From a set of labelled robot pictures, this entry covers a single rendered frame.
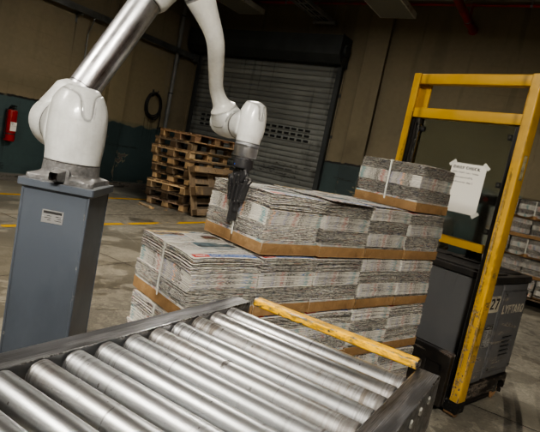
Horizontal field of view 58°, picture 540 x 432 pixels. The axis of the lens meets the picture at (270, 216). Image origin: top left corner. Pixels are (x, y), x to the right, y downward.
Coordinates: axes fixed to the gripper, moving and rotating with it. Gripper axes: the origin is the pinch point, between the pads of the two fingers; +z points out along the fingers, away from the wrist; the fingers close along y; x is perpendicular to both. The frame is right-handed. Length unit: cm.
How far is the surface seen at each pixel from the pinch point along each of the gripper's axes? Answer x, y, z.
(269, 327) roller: 33, -67, 17
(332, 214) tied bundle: -34.4, -18.4, -6.4
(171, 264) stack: 25.1, -5.5, 20.1
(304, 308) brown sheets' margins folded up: -31.0, -18.9, 32.1
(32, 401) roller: 89, -82, 18
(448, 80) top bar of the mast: -143, 14, -90
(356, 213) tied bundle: -49, -18, -9
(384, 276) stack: -80, -18, 18
